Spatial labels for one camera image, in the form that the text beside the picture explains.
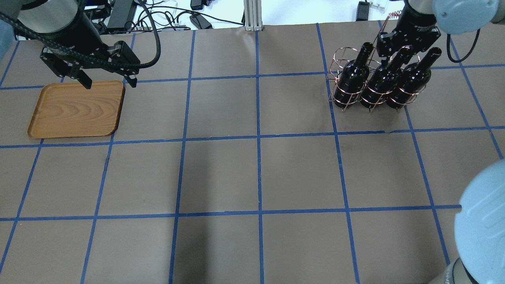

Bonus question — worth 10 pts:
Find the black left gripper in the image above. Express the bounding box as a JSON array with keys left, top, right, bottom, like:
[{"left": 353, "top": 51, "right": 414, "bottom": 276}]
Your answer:
[{"left": 40, "top": 40, "right": 141, "bottom": 90}]

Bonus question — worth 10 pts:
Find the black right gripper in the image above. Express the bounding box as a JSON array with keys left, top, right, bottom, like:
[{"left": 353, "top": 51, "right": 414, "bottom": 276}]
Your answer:
[{"left": 376, "top": 16, "right": 441, "bottom": 69}]

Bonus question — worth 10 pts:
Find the dark wine bottle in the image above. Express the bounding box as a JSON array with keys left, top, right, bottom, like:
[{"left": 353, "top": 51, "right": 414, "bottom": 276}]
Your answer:
[
  {"left": 333, "top": 42, "right": 374, "bottom": 110},
  {"left": 385, "top": 47, "right": 442, "bottom": 110},
  {"left": 360, "top": 47, "right": 413, "bottom": 108}
]

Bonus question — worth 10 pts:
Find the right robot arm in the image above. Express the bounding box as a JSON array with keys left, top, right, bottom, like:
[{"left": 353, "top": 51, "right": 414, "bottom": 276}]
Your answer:
[{"left": 377, "top": 0, "right": 504, "bottom": 284}]

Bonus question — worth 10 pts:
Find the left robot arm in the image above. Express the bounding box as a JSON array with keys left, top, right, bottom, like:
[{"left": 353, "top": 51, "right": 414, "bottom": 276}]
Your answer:
[{"left": 1, "top": 0, "right": 140, "bottom": 89}]

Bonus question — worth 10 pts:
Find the wooden tray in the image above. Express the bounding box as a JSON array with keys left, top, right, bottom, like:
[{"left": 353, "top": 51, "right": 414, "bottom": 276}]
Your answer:
[{"left": 27, "top": 80, "right": 125, "bottom": 139}]

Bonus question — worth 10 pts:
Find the black power adapter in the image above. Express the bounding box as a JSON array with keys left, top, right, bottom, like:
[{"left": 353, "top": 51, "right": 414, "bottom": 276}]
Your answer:
[{"left": 189, "top": 14, "right": 213, "bottom": 30}]

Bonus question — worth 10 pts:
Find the copper wire bottle basket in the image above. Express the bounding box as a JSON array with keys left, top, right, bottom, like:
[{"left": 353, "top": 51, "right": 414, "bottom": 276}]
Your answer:
[{"left": 327, "top": 43, "right": 440, "bottom": 112}]

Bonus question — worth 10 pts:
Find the aluminium frame post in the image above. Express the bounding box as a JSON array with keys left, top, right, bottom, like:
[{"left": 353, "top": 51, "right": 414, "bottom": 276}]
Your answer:
[{"left": 243, "top": 0, "right": 264, "bottom": 31}]

